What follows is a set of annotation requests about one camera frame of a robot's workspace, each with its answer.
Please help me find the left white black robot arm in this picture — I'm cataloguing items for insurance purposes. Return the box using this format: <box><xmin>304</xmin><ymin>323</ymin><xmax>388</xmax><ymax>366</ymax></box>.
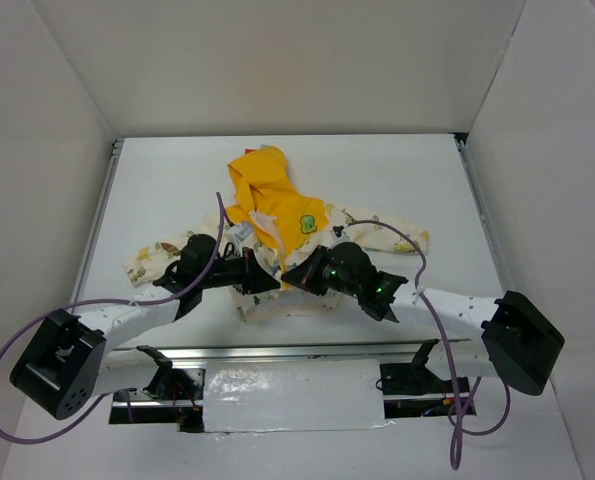
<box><xmin>10</xmin><ymin>234</ymin><xmax>280</xmax><ymax>420</ymax></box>

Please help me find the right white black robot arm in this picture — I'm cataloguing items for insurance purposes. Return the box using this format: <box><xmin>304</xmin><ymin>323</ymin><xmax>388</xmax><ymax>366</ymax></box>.
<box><xmin>282</xmin><ymin>242</ymin><xmax>565</xmax><ymax>396</ymax></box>

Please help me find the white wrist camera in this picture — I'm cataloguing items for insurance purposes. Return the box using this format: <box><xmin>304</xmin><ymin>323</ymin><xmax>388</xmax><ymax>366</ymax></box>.
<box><xmin>225</xmin><ymin>222</ymin><xmax>254</xmax><ymax>252</ymax></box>
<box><xmin>332</xmin><ymin>225</ymin><xmax>349</xmax><ymax>244</ymax></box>

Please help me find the yellow hooded printed child jacket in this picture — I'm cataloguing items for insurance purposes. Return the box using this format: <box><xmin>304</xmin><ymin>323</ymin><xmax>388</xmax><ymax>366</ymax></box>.
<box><xmin>124</xmin><ymin>145</ymin><xmax>430</xmax><ymax>321</ymax></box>

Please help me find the white foil covered panel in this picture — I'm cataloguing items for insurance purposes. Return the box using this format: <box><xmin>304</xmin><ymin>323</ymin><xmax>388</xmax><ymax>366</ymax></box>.
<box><xmin>203</xmin><ymin>359</ymin><xmax>387</xmax><ymax>433</ymax></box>

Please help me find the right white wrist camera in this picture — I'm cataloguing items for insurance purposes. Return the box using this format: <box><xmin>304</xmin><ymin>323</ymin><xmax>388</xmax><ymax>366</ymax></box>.
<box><xmin>332</xmin><ymin>225</ymin><xmax>349</xmax><ymax>244</ymax></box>

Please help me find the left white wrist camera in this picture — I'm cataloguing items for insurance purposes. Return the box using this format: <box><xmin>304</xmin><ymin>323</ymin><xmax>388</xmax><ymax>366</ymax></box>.
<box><xmin>225</xmin><ymin>222</ymin><xmax>254</xmax><ymax>252</ymax></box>

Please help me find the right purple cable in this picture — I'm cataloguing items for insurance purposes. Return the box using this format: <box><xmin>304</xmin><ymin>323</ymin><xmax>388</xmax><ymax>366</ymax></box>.
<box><xmin>336</xmin><ymin>220</ymin><xmax>512</xmax><ymax>472</ymax></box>

